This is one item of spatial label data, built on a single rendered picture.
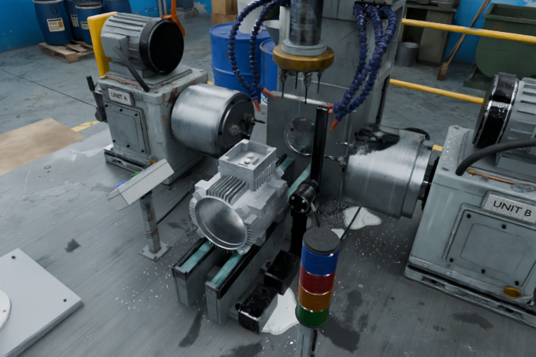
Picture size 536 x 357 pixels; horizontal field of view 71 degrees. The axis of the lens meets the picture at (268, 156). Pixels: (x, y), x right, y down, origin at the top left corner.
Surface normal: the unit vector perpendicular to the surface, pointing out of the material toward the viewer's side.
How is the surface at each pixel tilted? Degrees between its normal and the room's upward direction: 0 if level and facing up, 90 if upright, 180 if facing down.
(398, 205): 99
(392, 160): 43
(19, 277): 3
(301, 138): 90
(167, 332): 0
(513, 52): 86
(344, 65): 90
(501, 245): 90
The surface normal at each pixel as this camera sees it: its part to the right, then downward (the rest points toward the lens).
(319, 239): 0.02, -0.85
